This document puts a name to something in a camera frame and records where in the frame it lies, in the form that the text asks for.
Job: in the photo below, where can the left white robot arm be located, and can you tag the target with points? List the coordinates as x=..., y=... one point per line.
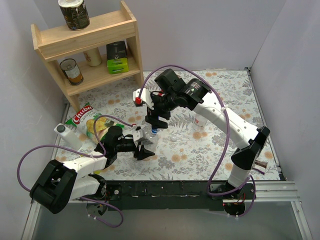
x=61, y=182

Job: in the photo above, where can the blue bottle cap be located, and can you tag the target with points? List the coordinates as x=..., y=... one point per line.
x=154, y=130

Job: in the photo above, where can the clear bottle with red label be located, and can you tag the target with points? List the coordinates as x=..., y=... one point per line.
x=199, y=122

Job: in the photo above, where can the black and green box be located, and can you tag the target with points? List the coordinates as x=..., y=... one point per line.
x=116, y=57

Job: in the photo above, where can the cream cylindrical container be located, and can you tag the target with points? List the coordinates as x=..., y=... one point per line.
x=93, y=57

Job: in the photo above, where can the green Chuba chips bag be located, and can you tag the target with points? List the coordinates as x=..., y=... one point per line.
x=84, y=122

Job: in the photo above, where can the brown chocolate bar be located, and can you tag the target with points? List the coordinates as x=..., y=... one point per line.
x=260, y=166

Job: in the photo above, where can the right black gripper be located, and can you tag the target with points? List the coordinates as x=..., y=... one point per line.
x=158, y=114

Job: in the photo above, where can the white bottle grey cap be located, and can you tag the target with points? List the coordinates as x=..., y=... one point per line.
x=68, y=136

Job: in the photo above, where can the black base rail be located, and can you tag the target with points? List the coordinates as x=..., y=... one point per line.
x=173, y=195

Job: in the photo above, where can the clear plastic bottle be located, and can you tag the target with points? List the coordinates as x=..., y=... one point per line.
x=153, y=140

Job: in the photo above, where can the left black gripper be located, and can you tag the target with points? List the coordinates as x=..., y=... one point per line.
x=139, y=147

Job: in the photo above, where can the tin can on lower shelf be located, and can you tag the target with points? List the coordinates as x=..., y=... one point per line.
x=71, y=71

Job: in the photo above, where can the wooden shelf unit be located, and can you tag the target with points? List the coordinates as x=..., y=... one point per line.
x=56, y=43

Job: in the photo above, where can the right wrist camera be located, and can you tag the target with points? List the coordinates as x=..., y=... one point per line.
x=143, y=96

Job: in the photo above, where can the clear bottle cap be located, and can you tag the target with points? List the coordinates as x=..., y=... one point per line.
x=173, y=138

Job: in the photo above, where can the yellow bottle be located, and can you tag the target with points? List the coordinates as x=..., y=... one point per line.
x=98, y=171

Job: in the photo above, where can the floral table mat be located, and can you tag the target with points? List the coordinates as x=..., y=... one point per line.
x=195, y=155

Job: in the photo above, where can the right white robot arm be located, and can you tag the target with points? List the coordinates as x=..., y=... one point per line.
x=198, y=96

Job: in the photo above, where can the dark can on shelf top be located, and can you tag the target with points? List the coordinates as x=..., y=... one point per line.
x=75, y=14

